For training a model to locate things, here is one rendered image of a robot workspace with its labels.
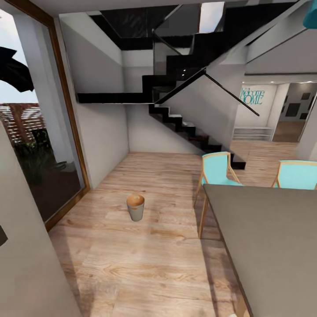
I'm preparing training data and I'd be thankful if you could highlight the trash can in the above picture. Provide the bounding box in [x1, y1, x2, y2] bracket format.
[126, 195, 145, 221]

